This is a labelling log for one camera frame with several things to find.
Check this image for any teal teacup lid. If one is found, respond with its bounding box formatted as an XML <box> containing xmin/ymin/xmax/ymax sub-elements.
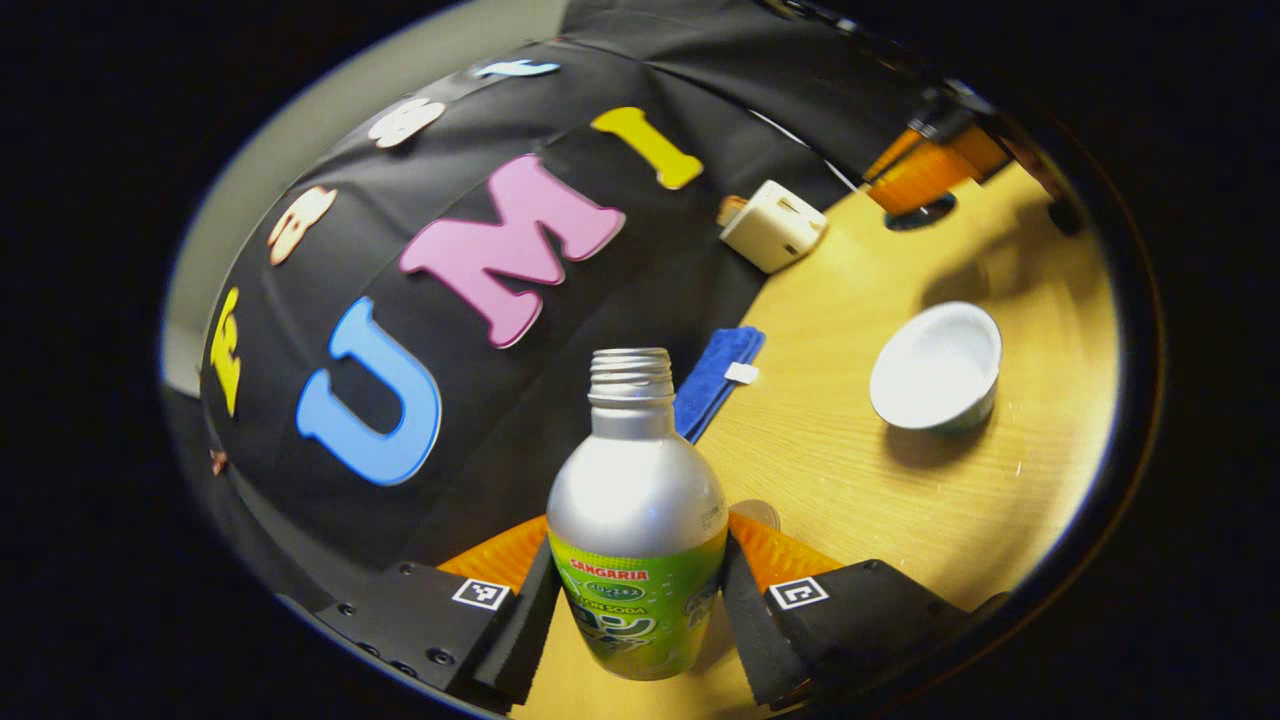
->
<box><xmin>885</xmin><ymin>193</ymin><xmax>959</xmax><ymax>233</ymax></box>

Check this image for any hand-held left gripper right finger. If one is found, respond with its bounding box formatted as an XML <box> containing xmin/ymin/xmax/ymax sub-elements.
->
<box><xmin>722</xmin><ymin>512</ymin><xmax>976</xmax><ymax>711</ymax></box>

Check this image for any folded blue towel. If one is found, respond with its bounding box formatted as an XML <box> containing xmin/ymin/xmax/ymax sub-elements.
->
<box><xmin>673</xmin><ymin>326</ymin><xmax>766</xmax><ymax>445</ymax></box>

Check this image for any cream toaster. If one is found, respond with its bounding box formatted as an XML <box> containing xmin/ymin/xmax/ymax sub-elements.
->
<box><xmin>720</xmin><ymin>180</ymin><xmax>829</xmax><ymax>274</ymax></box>

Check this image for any black backdrop cloth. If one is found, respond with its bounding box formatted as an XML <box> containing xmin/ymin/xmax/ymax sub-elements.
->
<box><xmin>170</xmin><ymin>0</ymin><xmax>961</xmax><ymax>606</ymax></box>

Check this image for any white teacup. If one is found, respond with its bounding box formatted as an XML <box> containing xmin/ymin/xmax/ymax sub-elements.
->
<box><xmin>869</xmin><ymin>301</ymin><xmax>1003</xmax><ymax>433</ymax></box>

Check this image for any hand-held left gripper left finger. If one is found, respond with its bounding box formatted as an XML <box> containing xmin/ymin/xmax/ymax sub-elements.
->
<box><xmin>315</xmin><ymin>515</ymin><xmax>561</xmax><ymax>713</ymax></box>

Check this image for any silver green water bottle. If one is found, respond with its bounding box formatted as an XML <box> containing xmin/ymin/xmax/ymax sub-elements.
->
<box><xmin>546</xmin><ymin>347</ymin><xmax>730</xmax><ymax>682</ymax></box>

